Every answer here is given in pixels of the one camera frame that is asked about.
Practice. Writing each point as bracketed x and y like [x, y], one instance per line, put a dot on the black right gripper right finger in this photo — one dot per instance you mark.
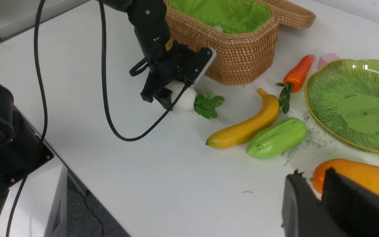
[352, 207]

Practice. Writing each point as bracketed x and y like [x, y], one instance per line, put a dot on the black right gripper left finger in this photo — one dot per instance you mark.
[302, 213]

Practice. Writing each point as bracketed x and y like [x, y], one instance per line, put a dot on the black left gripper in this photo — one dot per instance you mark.
[178, 64]

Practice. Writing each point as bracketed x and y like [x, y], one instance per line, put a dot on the orange mango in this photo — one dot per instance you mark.
[365, 174]

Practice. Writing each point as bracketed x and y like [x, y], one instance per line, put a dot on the white radish with leaves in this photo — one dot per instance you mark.
[203, 104]

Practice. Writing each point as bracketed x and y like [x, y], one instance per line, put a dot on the green bitter gourd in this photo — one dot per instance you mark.
[277, 139]

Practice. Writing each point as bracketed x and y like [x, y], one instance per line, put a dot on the yellow banana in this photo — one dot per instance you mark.
[243, 132]

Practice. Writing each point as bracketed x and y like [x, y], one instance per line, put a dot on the orange carrot with leaves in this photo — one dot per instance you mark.
[293, 81]

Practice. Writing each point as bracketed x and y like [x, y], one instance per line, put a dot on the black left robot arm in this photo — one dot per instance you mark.
[150, 27]

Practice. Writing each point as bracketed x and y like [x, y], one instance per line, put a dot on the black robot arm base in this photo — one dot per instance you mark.
[20, 152]

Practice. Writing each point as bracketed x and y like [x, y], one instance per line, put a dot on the woven wicker basket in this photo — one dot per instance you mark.
[242, 32]

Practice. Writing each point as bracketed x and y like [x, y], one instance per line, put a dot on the green leaf-shaped plate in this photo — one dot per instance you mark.
[343, 97]

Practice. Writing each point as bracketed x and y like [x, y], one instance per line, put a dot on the pink foam cube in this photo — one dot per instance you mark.
[327, 58]

